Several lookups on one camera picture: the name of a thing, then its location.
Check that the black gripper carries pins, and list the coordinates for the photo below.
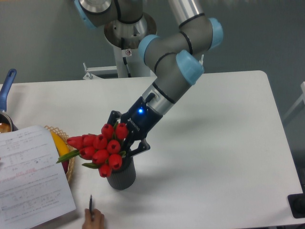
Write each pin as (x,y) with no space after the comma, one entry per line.
(139,119)

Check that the red tulip bouquet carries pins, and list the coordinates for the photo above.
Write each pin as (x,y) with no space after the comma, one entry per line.
(104,151)

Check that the black pen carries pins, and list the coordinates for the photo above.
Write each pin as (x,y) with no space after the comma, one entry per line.
(91,208)

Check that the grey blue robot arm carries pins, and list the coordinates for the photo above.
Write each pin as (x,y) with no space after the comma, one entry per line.
(126,19)

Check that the dark grey ribbed vase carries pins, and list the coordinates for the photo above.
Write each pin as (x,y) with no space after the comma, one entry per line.
(124,177)

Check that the person's hand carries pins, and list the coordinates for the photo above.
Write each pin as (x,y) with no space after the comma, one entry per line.
(98,222)

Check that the yellow squash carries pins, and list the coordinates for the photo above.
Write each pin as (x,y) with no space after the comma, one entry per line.
(60,144)

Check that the purple sweet potato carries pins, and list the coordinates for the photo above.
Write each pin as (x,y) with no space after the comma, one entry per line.
(65,165)

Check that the printed paper sheets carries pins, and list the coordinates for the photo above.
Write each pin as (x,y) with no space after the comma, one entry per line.
(33,186)

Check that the black device at table edge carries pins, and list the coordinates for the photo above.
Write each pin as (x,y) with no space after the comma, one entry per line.
(297,205)

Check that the blue handled saucepan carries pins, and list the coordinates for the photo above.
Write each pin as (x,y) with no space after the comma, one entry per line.
(6,123)

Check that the white frame at right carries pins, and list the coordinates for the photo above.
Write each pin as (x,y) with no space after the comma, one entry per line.
(296,107)

